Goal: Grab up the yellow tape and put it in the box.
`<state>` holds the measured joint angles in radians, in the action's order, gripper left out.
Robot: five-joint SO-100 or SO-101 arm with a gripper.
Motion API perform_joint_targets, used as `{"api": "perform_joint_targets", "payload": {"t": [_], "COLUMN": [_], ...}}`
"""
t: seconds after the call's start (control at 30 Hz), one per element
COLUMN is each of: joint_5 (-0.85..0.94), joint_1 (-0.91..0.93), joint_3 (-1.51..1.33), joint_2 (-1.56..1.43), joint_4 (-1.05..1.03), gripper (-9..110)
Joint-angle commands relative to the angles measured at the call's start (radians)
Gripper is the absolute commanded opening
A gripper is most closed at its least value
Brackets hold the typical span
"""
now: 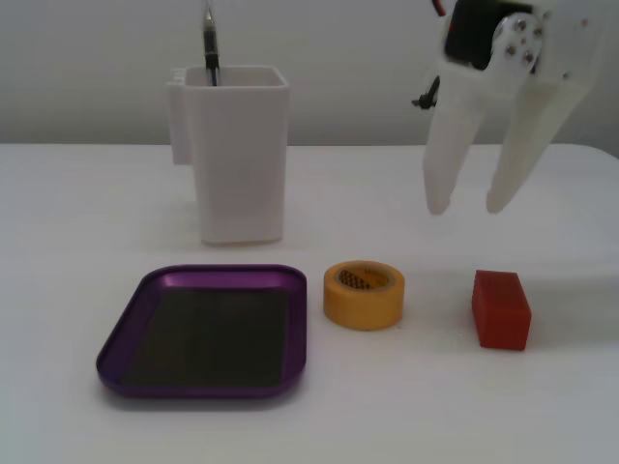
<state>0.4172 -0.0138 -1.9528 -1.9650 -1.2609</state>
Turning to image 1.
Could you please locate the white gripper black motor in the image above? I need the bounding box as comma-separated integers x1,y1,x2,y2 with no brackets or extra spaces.
424,0,608,217

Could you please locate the yellow tape roll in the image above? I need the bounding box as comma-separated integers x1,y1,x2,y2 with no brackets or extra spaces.
322,259,406,332

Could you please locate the red rectangular block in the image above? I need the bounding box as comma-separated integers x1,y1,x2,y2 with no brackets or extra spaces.
471,269,533,352

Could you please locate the white square container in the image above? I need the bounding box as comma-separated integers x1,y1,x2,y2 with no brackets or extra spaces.
166,65,291,247

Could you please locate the black clear pen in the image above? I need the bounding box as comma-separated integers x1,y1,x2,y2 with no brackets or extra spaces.
201,0,221,87

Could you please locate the purple metal tray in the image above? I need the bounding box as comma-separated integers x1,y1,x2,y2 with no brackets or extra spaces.
95,263,309,400

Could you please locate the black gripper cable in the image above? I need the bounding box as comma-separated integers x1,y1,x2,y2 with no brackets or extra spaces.
411,75,442,110

